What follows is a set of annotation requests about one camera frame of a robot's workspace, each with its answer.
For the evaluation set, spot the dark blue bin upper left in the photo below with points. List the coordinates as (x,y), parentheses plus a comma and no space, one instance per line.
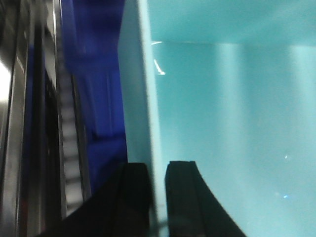
(90,32)

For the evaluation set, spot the light blue plastic bin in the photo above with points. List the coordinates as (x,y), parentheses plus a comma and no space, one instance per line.
(230,85)

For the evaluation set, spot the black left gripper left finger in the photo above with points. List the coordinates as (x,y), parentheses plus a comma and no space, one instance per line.
(120,208)

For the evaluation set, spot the stainless steel shelf rail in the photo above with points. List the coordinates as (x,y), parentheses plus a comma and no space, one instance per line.
(43,164)

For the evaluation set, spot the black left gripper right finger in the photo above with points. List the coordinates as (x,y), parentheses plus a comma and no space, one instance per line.
(193,210)

